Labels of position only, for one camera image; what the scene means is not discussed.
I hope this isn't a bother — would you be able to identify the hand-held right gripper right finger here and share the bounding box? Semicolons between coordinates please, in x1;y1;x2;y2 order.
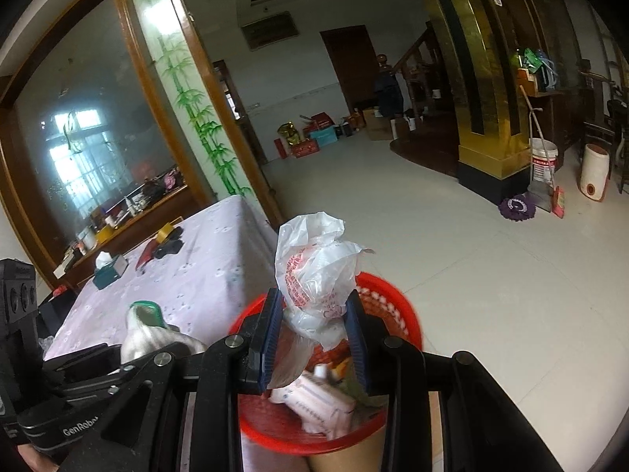
344;289;566;472

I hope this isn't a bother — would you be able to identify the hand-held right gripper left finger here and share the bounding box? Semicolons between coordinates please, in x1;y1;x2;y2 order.
64;288;286;472

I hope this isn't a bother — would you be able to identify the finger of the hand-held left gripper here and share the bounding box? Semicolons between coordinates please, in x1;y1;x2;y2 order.
42;341;123;379
54;341;192;396

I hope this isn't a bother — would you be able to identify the red plastic basket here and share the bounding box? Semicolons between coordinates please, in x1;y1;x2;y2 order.
228;271;423;455

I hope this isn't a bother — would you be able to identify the white packet green edge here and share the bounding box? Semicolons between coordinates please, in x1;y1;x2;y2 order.
120;301;207;365

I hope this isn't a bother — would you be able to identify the white plastic bag red print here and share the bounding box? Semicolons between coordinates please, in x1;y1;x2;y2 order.
274;211;367;350

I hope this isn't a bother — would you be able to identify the white printed carton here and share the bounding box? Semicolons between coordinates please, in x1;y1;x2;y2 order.
270;369;357;441

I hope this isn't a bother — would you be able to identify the teal tissue box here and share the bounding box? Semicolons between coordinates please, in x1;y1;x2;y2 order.
92;251;129;290

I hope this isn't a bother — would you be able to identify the tan cardboard barrel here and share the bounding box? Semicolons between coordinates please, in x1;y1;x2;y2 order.
307;425;386;472

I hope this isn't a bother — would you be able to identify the dark red flat packet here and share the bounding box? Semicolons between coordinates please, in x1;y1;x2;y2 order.
135;241;160;271

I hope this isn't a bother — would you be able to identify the black pouch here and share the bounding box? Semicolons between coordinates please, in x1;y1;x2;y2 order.
152;240;184;259

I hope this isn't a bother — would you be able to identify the yellow tape roll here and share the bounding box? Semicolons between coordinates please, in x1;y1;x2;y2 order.
156;223;185;245

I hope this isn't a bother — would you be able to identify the wooden counter ledge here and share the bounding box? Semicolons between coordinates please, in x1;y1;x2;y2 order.
51;184;190;276

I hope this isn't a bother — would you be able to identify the purple mop head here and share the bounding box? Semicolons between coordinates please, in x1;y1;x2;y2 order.
498;194;536;222

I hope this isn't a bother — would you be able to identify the cardboard box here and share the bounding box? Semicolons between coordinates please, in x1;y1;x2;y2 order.
362;108;394;141

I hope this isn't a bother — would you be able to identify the broom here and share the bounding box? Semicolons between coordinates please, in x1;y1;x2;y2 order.
520;85;567;219

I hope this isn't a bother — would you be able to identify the white bucket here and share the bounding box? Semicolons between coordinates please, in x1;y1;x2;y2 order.
530;138;559;185

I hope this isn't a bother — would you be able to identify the brown wooden door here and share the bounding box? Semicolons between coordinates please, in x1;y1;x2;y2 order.
319;24;381;114

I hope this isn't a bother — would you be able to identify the white cylinder bin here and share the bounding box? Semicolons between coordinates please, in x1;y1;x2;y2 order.
578;144;611;202

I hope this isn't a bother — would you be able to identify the gold black pillar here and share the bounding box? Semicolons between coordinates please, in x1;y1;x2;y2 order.
403;0;590;205

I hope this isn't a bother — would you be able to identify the bamboo wall sticker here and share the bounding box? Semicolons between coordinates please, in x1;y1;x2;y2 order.
125;0;254;200

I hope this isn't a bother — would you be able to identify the framed wall plaque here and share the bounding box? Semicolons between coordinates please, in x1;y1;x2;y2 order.
241;11;300;51

